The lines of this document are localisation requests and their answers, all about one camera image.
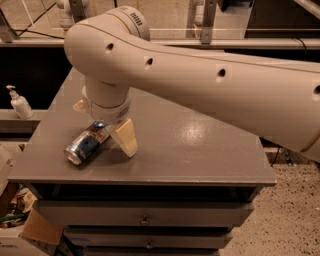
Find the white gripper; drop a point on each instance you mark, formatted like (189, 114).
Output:
(107, 114)

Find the silver blue redbull can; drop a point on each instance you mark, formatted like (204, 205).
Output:
(87, 142)

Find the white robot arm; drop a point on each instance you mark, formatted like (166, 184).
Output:
(272, 98)

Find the white pump soap bottle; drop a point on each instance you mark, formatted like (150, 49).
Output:
(20, 104)

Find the upper grey drawer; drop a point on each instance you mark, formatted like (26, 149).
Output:
(145, 214)

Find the grey drawer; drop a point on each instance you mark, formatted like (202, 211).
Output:
(149, 238)
(145, 214)

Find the grey drawer cabinet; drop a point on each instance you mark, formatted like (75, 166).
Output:
(182, 156)

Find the lower grey drawer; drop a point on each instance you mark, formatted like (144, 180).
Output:
(149, 238)

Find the brown cardboard box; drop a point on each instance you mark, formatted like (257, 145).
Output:
(40, 229)

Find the grey metal railing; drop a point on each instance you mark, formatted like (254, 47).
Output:
(219, 24)

